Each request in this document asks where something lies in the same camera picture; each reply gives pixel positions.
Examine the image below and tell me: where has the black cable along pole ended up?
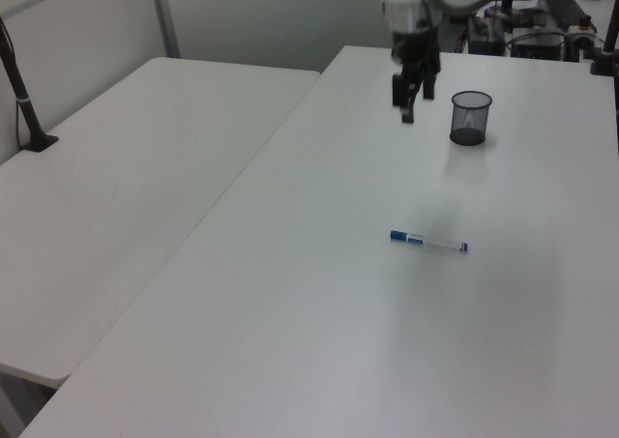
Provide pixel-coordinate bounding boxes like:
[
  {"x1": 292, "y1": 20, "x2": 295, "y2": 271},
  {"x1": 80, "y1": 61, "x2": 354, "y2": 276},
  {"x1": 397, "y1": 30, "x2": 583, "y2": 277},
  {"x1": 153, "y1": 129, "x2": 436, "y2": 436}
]
[{"x1": 0, "y1": 19, "x2": 26, "y2": 150}]

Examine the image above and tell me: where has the black robot control box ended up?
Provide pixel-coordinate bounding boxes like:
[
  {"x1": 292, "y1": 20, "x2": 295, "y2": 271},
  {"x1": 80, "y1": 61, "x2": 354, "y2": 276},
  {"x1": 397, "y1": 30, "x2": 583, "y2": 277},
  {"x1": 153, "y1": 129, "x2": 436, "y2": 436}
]
[{"x1": 508, "y1": 25, "x2": 568, "y2": 61}]

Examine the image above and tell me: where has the blue and white marker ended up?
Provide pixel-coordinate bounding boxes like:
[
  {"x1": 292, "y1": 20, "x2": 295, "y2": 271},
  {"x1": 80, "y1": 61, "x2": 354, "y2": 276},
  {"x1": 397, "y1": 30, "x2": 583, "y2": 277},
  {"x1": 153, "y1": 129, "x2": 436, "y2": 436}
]
[{"x1": 389, "y1": 228, "x2": 472, "y2": 254}]

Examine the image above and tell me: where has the grey metal partition post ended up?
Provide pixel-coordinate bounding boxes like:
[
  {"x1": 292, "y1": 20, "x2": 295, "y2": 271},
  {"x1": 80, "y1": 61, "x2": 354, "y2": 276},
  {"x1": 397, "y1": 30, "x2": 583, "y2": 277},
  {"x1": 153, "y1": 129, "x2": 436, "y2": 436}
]
[{"x1": 148, "y1": 0, "x2": 182, "y2": 60}]

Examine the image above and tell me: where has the dark equipment box with cables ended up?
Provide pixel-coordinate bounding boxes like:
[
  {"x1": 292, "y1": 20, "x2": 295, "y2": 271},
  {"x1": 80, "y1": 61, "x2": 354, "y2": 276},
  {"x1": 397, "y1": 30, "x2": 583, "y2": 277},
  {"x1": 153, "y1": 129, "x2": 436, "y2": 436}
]
[{"x1": 454, "y1": 15, "x2": 507, "y2": 55}]

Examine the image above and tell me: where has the black mesh pen cup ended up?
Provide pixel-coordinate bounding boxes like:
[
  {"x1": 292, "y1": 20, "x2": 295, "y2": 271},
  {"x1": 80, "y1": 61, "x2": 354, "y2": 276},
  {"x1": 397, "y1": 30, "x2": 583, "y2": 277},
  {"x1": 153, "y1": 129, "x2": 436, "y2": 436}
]
[{"x1": 449, "y1": 90, "x2": 494, "y2": 147}]

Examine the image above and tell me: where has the black clamped camera pole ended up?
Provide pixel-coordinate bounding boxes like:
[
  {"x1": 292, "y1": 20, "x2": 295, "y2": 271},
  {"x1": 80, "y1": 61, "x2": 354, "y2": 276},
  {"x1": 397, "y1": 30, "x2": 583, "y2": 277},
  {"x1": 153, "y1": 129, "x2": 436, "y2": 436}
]
[{"x1": 588, "y1": 1, "x2": 619, "y2": 77}]

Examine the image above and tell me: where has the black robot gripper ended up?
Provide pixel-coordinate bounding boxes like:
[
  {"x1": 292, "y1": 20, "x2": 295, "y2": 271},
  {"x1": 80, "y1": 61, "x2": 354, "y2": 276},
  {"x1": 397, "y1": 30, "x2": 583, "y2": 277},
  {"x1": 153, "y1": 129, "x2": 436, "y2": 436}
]
[{"x1": 389, "y1": 27, "x2": 443, "y2": 125}]

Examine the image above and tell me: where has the black camera pole with base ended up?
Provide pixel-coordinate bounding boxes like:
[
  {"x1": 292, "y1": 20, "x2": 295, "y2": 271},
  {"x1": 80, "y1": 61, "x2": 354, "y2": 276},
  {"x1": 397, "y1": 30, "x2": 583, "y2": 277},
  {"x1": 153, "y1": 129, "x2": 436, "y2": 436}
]
[{"x1": 0, "y1": 15, "x2": 61, "y2": 155}]

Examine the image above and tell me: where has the black computer keyboard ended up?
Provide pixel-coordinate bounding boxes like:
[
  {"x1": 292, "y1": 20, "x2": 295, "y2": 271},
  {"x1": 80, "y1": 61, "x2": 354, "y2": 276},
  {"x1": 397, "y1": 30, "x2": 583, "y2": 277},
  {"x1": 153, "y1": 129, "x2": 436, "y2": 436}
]
[{"x1": 541, "y1": 0, "x2": 589, "y2": 29}]

